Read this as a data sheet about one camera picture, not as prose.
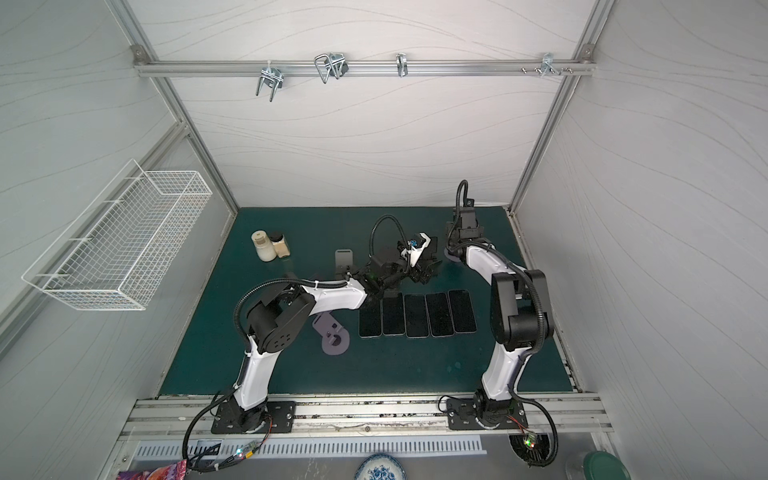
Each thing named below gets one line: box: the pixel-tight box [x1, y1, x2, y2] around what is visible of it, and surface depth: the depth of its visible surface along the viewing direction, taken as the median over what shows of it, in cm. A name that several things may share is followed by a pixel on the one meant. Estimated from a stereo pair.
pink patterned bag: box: [117, 460, 188, 480], surface depth 66 cm
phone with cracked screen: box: [424, 292, 455, 338], surface depth 92 cm
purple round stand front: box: [312, 311, 350, 356], surface depth 85 cm
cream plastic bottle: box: [251, 229, 277, 262], surface depth 102 cm
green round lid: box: [582, 451, 632, 480], surface depth 61 cm
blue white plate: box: [354, 453, 407, 480], surface depth 66 cm
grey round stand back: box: [335, 249, 353, 280], surface depth 98 cm
